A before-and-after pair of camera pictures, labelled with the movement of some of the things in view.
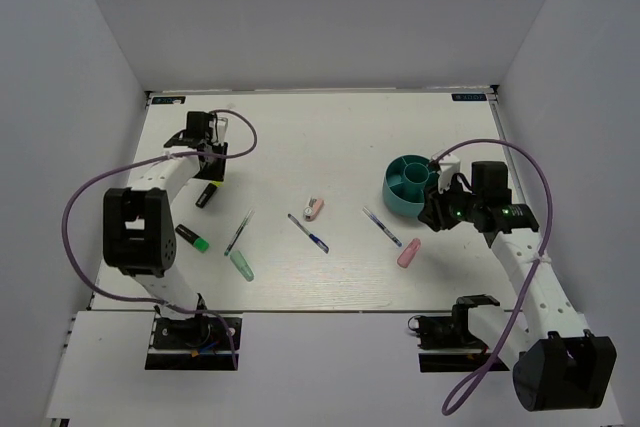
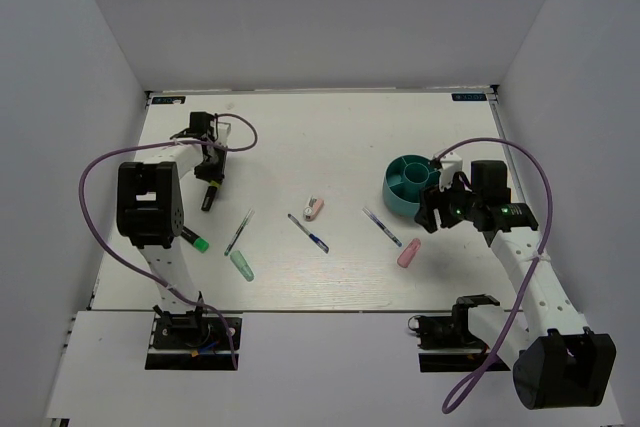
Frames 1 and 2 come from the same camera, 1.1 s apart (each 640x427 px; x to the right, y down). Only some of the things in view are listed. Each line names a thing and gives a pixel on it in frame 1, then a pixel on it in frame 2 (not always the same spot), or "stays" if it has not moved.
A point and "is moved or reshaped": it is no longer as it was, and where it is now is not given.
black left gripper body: (214, 171) stays
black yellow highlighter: (207, 193) is moved or reshaped
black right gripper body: (451, 207) stays
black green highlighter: (199, 244) stays
